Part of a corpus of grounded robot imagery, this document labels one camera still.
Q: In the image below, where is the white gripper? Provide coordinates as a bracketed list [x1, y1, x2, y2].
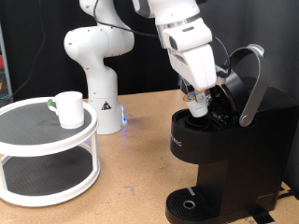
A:
[167, 43, 219, 104]

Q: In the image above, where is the white K-cup pod orange lid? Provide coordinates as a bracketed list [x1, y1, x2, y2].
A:
[182, 91, 209, 119]

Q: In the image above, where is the black Keurig coffee machine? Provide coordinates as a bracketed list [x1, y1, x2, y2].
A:
[164, 43, 299, 224]

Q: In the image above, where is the white mug green handle tape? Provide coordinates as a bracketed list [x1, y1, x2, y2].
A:
[47, 91, 85, 130]

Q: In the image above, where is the black curtain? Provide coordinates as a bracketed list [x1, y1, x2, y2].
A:
[0, 0, 185, 104]

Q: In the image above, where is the dark grey partition panel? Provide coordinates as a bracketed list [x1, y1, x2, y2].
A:
[180, 0, 299, 200]

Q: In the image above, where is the black tape strip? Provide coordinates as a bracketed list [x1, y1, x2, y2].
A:
[249, 207, 276, 224]

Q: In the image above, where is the white two-tier turntable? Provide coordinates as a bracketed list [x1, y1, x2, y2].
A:
[0, 96, 102, 208]

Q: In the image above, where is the black camera cable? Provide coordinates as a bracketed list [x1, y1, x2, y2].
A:
[93, 0, 232, 78]

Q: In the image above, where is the black power cable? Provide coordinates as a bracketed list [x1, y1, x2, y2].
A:
[277, 186, 296, 200]

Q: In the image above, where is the thin black hanging cable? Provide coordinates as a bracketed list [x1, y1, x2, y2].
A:
[6, 0, 48, 104]

